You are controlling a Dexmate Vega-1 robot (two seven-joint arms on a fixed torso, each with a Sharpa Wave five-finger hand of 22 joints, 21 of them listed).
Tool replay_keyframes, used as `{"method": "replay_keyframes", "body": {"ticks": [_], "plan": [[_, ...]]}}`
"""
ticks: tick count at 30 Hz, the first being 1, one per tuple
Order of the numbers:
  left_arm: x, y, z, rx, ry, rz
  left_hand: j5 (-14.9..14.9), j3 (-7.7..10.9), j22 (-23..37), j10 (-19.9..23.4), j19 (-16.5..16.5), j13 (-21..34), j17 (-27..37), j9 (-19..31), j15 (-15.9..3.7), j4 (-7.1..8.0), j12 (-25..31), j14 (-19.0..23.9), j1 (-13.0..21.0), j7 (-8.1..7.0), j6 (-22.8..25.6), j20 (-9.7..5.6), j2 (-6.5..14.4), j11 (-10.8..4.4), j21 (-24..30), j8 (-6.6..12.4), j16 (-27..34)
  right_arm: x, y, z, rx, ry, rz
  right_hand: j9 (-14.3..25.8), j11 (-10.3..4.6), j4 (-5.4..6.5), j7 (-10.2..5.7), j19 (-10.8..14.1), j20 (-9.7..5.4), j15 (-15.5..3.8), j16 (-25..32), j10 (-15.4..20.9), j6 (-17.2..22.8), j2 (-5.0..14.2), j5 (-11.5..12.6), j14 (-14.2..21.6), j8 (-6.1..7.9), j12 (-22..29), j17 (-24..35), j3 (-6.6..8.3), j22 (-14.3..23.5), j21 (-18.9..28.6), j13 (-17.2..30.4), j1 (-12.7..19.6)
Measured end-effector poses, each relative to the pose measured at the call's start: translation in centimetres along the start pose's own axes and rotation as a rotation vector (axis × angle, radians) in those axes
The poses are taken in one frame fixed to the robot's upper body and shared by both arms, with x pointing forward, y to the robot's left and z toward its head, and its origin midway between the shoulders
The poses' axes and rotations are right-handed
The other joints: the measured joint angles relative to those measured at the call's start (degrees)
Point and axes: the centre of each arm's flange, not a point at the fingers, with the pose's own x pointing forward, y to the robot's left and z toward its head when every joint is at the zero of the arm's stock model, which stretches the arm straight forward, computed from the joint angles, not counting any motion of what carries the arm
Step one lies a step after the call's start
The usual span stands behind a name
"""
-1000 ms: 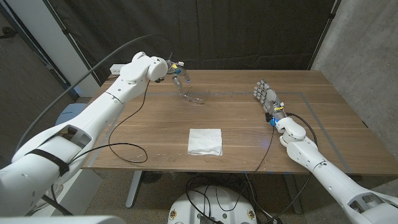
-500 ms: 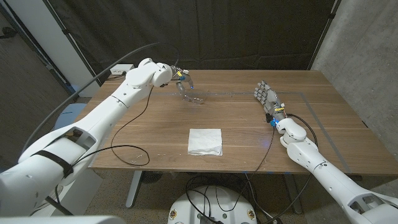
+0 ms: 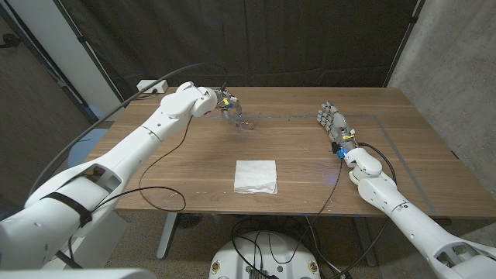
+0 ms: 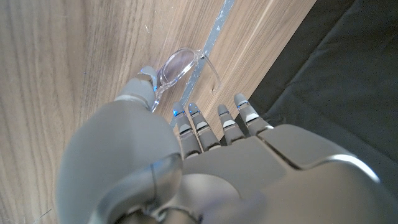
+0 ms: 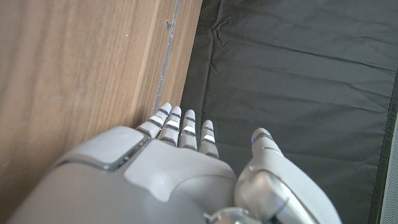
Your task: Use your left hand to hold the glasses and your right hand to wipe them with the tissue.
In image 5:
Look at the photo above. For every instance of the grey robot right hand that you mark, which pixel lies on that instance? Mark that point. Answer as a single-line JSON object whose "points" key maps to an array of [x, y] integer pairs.
{"points": [[140, 186]]}

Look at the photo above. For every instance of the black backdrop curtain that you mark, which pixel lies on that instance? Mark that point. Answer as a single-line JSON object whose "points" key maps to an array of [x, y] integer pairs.
{"points": [[295, 62]]}

